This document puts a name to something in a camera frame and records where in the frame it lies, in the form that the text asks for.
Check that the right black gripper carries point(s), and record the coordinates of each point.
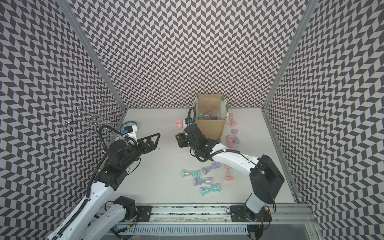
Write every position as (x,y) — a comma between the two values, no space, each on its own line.
(181,140)

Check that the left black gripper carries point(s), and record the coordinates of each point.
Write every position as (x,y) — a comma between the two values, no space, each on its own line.
(152,146)

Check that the pink hourglass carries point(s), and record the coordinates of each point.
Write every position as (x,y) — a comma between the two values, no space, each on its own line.
(232,121)
(180,125)
(228,175)
(230,143)

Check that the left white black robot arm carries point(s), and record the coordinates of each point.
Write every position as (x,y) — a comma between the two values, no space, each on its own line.
(121,154)

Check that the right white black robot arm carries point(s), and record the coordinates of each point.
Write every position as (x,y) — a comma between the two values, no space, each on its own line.
(266,179)

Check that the purple hourglass front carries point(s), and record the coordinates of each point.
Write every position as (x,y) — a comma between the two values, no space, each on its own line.
(203,181)

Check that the green hourglass front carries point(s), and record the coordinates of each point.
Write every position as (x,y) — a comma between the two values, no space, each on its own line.
(207,190)

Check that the blue white patterned bowl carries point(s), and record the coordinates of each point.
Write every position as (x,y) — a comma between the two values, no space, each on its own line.
(128,123)

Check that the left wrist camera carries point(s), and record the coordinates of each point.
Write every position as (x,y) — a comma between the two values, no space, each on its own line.
(130,131)

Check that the wire metal rack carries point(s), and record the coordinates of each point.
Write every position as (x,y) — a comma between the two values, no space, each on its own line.
(87,122)

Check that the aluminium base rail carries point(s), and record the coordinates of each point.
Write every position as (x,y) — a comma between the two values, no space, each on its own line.
(190,220)

